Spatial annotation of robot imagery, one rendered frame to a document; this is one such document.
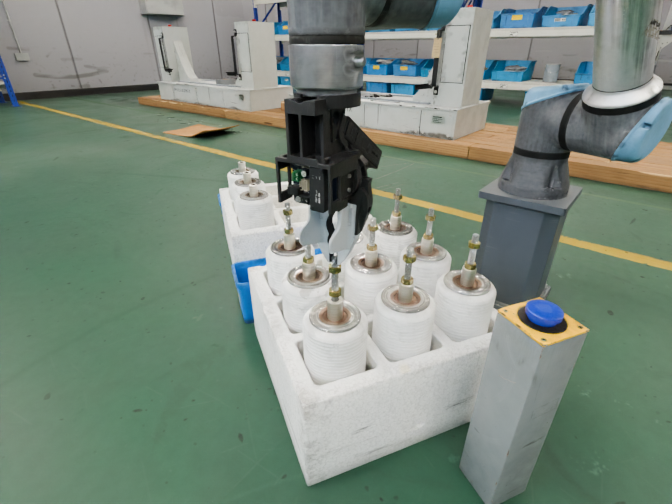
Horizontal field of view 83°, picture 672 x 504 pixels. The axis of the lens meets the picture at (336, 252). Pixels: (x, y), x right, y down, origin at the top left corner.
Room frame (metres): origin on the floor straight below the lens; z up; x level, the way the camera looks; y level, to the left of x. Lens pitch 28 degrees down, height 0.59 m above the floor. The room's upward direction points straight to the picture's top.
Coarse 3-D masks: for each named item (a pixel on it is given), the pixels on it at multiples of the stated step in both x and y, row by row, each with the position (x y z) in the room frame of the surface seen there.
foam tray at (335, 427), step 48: (288, 336) 0.48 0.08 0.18; (432, 336) 0.49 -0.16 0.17; (480, 336) 0.48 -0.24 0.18; (288, 384) 0.41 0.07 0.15; (336, 384) 0.38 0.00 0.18; (384, 384) 0.39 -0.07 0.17; (432, 384) 0.42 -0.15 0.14; (336, 432) 0.36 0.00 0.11; (384, 432) 0.39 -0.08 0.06; (432, 432) 0.43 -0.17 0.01
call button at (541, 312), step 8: (528, 304) 0.37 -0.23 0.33; (536, 304) 0.36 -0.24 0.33; (544, 304) 0.36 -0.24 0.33; (552, 304) 0.36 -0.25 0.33; (528, 312) 0.35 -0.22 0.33; (536, 312) 0.35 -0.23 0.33; (544, 312) 0.35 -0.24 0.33; (552, 312) 0.35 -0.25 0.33; (560, 312) 0.35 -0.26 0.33; (536, 320) 0.34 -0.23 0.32; (544, 320) 0.34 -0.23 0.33; (552, 320) 0.34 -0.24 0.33; (560, 320) 0.34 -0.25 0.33
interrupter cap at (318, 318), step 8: (320, 304) 0.47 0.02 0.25; (344, 304) 0.47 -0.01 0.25; (352, 304) 0.47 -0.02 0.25; (312, 312) 0.45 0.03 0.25; (320, 312) 0.45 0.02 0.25; (344, 312) 0.45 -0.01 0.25; (352, 312) 0.45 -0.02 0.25; (360, 312) 0.45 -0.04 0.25; (312, 320) 0.43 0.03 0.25; (320, 320) 0.43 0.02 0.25; (328, 320) 0.43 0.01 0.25; (344, 320) 0.43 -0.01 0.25; (352, 320) 0.43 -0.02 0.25; (360, 320) 0.43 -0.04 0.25; (320, 328) 0.41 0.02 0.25; (328, 328) 0.41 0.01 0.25; (336, 328) 0.41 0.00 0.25; (344, 328) 0.41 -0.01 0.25; (352, 328) 0.42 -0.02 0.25
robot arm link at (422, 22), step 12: (396, 0) 0.43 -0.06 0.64; (408, 0) 0.44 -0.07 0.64; (420, 0) 0.45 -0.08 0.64; (432, 0) 0.46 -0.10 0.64; (444, 0) 0.46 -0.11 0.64; (456, 0) 0.47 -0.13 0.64; (384, 12) 0.43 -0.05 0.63; (396, 12) 0.44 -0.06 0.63; (408, 12) 0.45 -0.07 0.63; (420, 12) 0.46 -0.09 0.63; (432, 12) 0.46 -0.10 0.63; (444, 12) 0.47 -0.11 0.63; (456, 12) 0.48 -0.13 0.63; (372, 24) 0.45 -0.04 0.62; (384, 24) 0.45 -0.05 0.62; (396, 24) 0.46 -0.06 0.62; (408, 24) 0.47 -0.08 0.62; (420, 24) 0.47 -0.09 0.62; (432, 24) 0.48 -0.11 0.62; (444, 24) 0.49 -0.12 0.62
